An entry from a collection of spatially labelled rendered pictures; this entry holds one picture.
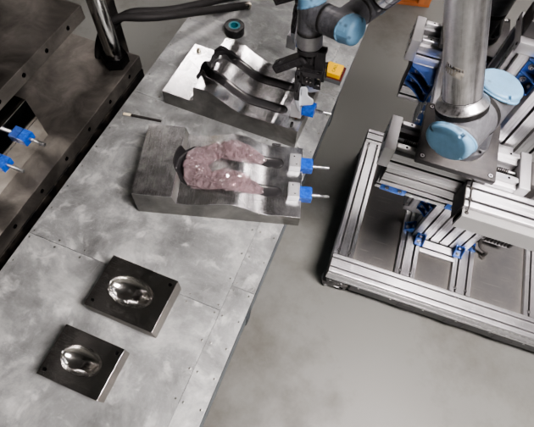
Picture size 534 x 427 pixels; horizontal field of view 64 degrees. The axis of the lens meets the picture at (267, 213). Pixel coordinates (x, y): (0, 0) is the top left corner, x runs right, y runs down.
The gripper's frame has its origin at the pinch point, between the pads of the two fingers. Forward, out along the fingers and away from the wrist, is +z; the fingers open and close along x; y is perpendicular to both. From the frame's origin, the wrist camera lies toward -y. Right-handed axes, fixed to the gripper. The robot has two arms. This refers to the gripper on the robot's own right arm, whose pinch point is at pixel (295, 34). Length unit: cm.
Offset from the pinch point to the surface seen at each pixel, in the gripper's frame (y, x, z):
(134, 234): -19, -86, 15
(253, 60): -10.6, -13.6, 4.7
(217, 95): -14.4, -35.3, 2.7
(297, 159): 18.0, -46.1, 6.8
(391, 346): 82, -65, 95
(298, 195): 23, -58, 7
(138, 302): -6, -105, 10
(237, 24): -26.7, 9.6, 12.0
